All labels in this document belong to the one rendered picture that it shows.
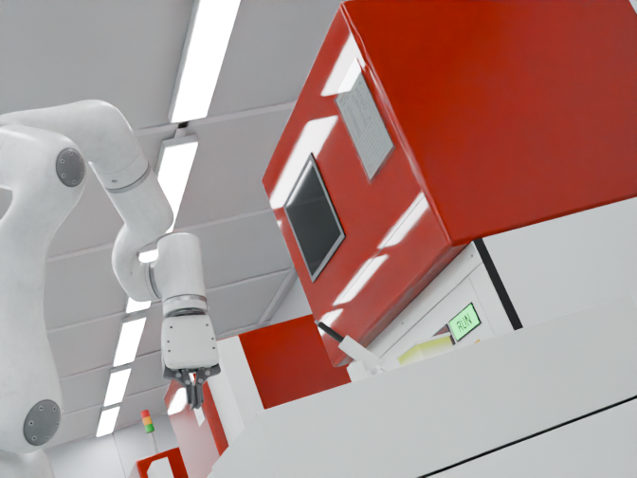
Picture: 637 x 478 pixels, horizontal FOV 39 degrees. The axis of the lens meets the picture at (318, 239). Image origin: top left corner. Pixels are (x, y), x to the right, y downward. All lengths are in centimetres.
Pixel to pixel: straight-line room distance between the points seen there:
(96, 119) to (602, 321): 85
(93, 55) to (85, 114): 208
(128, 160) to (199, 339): 37
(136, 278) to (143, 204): 20
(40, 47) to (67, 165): 212
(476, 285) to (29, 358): 87
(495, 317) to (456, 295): 13
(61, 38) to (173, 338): 194
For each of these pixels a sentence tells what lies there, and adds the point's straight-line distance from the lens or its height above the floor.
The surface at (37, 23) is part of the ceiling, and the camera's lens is 337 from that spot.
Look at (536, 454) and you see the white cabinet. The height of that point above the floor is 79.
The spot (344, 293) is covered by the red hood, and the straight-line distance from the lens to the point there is 229.
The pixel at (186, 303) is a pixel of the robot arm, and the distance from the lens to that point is 171.
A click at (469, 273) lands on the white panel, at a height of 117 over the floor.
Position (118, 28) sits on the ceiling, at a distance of 350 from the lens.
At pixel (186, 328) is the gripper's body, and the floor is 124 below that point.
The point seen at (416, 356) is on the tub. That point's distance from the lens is 152.
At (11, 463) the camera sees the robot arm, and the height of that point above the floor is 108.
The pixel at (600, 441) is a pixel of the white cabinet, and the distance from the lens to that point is 137.
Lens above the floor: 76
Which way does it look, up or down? 18 degrees up
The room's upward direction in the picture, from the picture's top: 22 degrees counter-clockwise
